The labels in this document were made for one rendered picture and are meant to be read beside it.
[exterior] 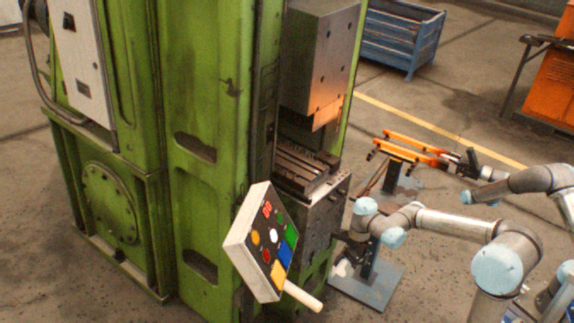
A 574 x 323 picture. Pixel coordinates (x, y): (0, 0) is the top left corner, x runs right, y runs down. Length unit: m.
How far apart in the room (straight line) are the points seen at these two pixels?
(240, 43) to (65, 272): 2.04
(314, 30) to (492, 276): 0.98
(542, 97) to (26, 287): 4.81
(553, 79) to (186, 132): 4.04
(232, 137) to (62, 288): 1.68
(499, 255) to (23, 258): 2.78
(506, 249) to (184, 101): 1.34
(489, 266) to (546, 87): 4.15
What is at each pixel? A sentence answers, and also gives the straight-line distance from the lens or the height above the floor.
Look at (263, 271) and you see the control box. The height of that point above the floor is 1.08.
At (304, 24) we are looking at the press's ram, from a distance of 1.69.
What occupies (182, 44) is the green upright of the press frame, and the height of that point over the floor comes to 1.57.
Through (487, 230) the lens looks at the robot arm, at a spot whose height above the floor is 1.38.
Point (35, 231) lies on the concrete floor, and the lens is 3.47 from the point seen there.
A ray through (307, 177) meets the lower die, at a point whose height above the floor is 0.99.
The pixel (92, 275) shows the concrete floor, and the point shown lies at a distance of 3.07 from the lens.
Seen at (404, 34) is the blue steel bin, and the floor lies 0.52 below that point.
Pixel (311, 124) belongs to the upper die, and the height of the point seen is 1.31.
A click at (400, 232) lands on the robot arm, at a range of 1.49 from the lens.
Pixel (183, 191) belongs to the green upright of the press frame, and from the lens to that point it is 2.25.
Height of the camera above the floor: 2.25
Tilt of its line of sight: 35 degrees down
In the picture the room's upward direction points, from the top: 6 degrees clockwise
